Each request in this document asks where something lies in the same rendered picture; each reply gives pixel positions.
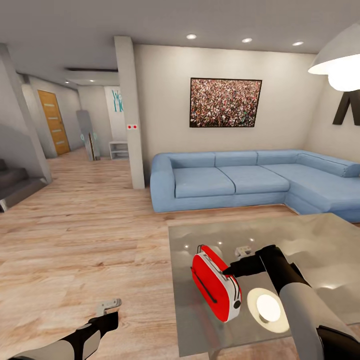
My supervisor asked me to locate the radio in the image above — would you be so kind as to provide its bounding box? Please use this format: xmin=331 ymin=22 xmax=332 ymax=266
xmin=190 ymin=245 xmax=242 ymax=323

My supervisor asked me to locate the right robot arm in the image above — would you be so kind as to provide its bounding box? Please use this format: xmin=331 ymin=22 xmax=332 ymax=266
xmin=222 ymin=244 xmax=360 ymax=360

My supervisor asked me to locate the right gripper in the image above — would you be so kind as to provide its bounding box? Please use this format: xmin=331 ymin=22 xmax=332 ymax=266
xmin=222 ymin=254 xmax=259 ymax=278

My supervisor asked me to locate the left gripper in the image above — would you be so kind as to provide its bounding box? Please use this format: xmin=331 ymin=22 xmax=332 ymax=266
xmin=88 ymin=311 xmax=119 ymax=336

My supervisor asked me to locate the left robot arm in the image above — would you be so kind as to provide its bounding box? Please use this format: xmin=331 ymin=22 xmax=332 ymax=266
xmin=6 ymin=298 xmax=122 ymax=360

